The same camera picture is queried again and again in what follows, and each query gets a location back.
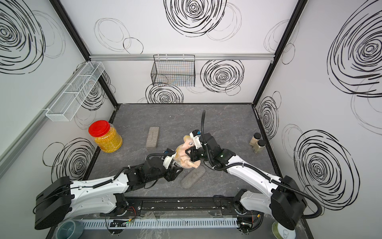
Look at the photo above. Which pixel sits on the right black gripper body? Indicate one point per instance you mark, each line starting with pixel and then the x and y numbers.
pixel 197 154

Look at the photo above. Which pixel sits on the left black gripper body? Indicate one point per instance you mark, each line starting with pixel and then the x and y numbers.
pixel 170 174

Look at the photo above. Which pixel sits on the grey rectangular eyeglass case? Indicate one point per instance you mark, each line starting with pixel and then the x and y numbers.
pixel 152 138

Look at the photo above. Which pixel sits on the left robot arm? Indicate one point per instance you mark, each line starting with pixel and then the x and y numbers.
pixel 66 198

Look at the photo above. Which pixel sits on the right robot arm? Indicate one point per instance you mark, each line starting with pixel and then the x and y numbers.
pixel 279 197

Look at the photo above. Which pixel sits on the grey oval eyeglass case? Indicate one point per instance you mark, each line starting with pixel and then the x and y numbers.
pixel 193 177

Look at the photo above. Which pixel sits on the brown spice bottle far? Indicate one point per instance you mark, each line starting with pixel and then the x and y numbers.
pixel 256 137

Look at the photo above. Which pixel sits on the brown spice bottle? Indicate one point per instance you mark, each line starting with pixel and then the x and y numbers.
pixel 256 137
pixel 259 146

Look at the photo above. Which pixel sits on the brown spice bottle near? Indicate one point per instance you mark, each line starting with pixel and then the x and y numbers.
pixel 259 146

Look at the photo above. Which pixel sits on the red lid yellow jar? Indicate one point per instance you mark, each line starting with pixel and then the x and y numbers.
pixel 105 136

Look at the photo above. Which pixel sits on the teal tape roll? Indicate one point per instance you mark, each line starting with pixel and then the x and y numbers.
pixel 70 230

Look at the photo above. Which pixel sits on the white mesh shelf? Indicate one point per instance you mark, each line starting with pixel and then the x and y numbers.
pixel 83 91

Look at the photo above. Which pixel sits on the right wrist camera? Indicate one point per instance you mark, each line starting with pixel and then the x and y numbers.
pixel 195 136

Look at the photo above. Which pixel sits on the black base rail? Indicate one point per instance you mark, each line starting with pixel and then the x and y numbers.
pixel 225 205

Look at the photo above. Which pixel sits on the white slotted cable duct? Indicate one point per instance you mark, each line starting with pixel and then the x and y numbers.
pixel 181 223

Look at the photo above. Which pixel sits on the black wire basket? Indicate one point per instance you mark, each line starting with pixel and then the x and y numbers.
pixel 175 69

